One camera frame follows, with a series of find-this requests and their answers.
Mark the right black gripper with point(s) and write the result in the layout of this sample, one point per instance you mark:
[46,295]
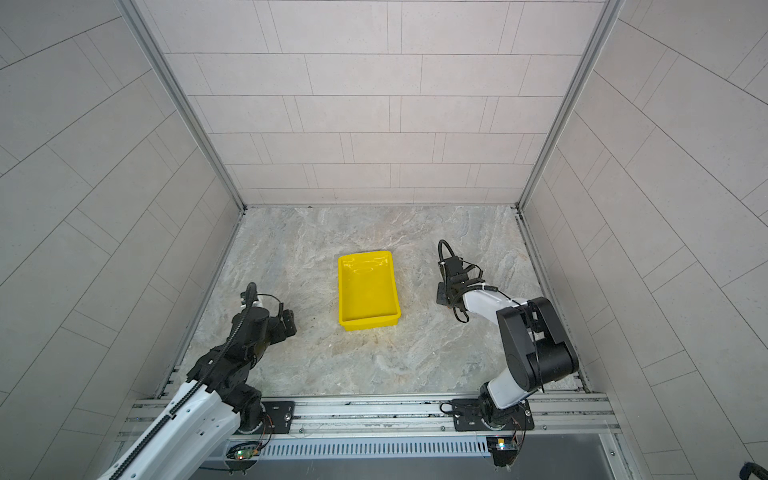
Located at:
[440,297]

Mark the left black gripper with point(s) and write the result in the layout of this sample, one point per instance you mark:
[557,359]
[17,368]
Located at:
[281,332]

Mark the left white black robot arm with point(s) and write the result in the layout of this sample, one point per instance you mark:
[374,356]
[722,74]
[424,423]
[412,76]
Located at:
[214,403]

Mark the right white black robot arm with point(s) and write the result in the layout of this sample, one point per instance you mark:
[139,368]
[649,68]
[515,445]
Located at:
[537,348]

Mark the yellow plastic bin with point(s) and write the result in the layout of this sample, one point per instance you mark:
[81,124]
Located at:
[367,291]

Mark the left green circuit board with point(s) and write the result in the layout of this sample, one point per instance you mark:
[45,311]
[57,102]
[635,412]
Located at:
[244,451]

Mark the right small circuit board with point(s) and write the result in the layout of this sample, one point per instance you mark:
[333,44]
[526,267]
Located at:
[497,444]

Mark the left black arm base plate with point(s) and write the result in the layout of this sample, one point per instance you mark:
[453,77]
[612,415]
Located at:
[273,417]

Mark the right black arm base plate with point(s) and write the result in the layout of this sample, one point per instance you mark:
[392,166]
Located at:
[473,415]

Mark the grey slotted cable duct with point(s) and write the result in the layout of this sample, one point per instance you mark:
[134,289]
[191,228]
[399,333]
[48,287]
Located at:
[375,448]

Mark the aluminium mounting rail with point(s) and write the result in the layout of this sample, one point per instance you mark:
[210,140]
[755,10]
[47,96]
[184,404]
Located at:
[426,415]

